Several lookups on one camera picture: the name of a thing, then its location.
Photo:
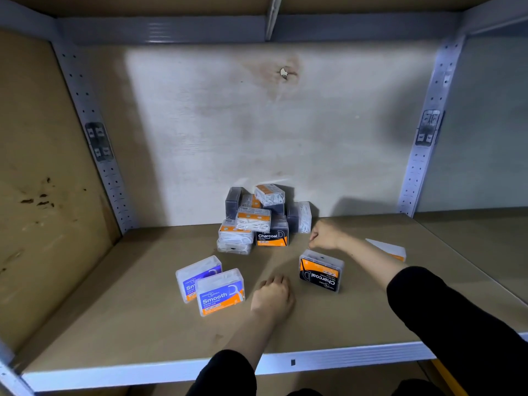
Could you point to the person's right hand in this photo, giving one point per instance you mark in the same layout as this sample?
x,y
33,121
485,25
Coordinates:
x,y
328,235

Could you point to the person's left hand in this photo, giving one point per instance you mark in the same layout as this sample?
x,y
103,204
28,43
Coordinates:
x,y
273,300

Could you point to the person's left fingers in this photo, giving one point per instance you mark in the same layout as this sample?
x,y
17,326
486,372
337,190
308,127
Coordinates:
x,y
275,280

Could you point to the person's right fingers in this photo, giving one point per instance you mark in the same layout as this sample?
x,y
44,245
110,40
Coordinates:
x,y
314,239

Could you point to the person's right forearm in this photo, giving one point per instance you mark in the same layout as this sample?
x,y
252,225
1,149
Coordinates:
x,y
433,309

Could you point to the person's left forearm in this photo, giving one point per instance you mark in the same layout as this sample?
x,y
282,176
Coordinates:
x,y
243,346

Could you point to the black orange floss pick box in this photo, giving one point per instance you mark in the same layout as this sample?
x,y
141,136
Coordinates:
x,y
321,271

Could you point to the blue label floss pick box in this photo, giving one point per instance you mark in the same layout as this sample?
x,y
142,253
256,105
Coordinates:
x,y
197,276
220,292

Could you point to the pile of dental floss boxes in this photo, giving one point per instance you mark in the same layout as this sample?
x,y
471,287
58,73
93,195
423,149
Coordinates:
x,y
255,220

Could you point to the white floss pick box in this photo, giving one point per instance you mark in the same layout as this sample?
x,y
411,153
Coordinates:
x,y
387,248

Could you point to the grey perforated shelf upright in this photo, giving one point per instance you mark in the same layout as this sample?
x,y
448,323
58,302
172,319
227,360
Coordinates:
x,y
429,127
97,140

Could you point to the white metal shelf beam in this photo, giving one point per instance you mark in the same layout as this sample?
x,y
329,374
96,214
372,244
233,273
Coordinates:
x,y
144,373

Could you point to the yellow bar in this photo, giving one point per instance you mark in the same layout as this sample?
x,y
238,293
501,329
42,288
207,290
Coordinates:
x,y
449,379

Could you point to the grey metal shelf beam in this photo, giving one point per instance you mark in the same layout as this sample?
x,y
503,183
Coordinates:
x,y
165,28

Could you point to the grey metal shelf corner post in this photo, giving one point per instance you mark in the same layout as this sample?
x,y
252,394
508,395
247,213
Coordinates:
x,y
10,375

